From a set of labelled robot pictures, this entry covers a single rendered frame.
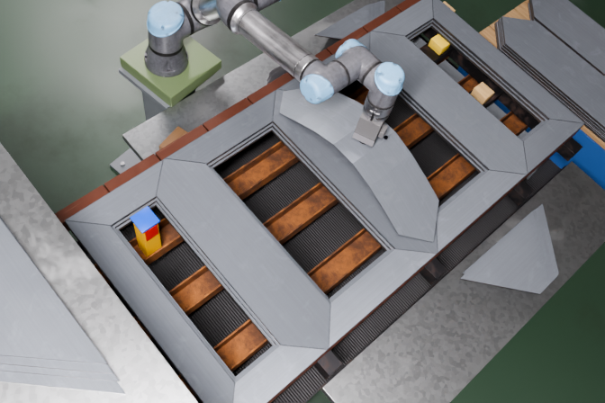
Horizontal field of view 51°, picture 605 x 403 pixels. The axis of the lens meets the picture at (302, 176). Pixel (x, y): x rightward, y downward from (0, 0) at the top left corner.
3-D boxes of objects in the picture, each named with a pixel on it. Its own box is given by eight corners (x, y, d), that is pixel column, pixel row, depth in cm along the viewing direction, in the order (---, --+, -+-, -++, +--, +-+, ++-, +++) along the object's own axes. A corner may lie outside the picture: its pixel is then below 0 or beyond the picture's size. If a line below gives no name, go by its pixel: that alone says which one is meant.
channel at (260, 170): (461, 49, 254) (465, 40, 249) (95, 301, 185) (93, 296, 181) (446, 36, 256) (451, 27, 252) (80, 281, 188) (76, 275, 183)
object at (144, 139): (420, 14, 264) (423, 9, 261) (158, 181, 210) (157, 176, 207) (387, -15, 270) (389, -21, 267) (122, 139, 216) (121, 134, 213)
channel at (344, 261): (540, 117, 242) (546, 110, 237) (180, 415, 173) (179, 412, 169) (524, 103, 244) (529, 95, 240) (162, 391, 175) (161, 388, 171)
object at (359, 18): (404, 18, 257) (407, 11, 254) (334, 62, 241) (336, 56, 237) (383, -1, 261) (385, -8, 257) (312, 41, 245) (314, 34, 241)
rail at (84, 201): (429, 4, 251) (435, -7, 246) (58, 237, 184) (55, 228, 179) (422, -3, 252) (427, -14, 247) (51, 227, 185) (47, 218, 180)
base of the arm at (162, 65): (135, 62, 222) (133, 42, 214) (163, 38, 230) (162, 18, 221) (170, 84, 219) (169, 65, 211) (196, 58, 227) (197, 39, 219)
